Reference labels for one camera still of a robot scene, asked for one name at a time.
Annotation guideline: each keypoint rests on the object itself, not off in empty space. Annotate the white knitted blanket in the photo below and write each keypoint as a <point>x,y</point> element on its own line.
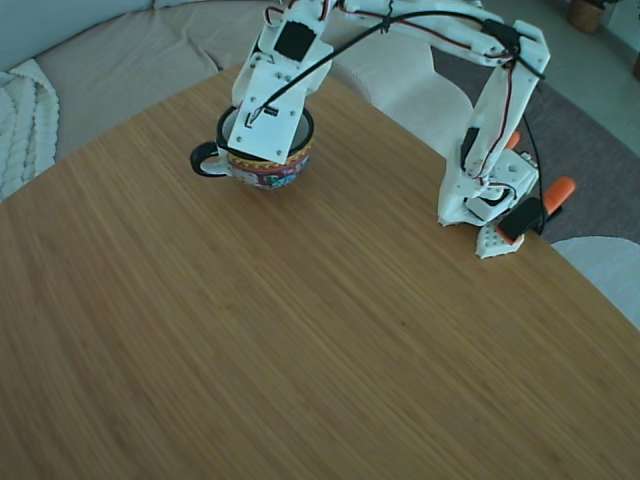
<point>25,130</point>

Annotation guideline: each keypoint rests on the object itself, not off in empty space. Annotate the grey rug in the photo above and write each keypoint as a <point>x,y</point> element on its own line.
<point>590,150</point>

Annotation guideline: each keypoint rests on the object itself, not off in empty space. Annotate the colourful patterned cup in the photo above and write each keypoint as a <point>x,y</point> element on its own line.
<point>280,175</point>

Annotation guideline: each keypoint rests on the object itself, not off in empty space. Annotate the woven basket pot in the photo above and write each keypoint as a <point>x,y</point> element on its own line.
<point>585,17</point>

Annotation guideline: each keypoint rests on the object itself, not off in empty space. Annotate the flat white camera plate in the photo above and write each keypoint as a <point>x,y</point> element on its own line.
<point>270,130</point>

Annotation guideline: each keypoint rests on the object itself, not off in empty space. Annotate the fabric sofa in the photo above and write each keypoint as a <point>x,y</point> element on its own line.
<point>125,65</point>

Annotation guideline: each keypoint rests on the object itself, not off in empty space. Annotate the orange clamp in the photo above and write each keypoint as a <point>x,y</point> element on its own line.
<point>560,192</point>
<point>514,140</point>

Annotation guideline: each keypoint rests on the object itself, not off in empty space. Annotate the white chair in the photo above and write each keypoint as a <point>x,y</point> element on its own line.
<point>605,270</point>
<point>400,85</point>

